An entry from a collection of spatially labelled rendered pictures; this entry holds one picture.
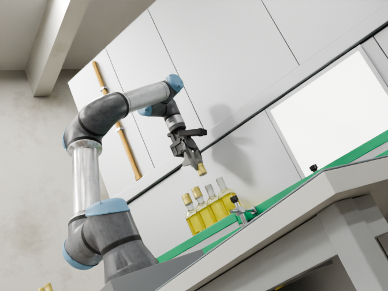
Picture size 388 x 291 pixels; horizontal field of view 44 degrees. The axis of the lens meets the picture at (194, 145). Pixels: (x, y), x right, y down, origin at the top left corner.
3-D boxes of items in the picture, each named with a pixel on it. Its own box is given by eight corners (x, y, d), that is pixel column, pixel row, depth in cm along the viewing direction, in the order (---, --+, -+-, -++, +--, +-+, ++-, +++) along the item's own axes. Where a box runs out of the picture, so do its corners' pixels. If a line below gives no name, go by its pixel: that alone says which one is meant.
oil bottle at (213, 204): (244, 242, 182) (221, 193, 189) (237, 243, 177) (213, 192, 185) (232, 249, 184) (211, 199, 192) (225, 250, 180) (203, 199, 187)
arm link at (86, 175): (83, 250, 129) (78, 101, 161) (58, 272, 138) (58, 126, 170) (121, 256, 136) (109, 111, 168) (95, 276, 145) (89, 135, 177)
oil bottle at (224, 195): (256, 236, 179) (232, 185, 187) (249, 237, 175) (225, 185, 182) (245, 242, 182) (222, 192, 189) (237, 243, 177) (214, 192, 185)
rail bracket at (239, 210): (265, 226, 170) (250, 194, 174) (243, 228, 156) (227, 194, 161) (258, 229, 171) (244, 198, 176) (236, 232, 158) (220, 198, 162)
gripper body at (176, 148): (185, 159, 202) (174, 135, 206) (200, 148, 198) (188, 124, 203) (174, 158, 196) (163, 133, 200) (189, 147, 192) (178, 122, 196)
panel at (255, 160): (412, 123, 164) (362, 46, 176) (410, 122, 161) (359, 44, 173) (214, 237, 204) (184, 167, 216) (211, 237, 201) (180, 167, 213)
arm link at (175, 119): (185, 115, 204) (174, 112, 197) (189, 125, 202) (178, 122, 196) (172, 125, 207) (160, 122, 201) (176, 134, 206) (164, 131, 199)
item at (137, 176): (143, 178, 229) (96, 59, 255) (139, 178, 226) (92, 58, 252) (138, 181, 230) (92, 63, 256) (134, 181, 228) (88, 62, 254)
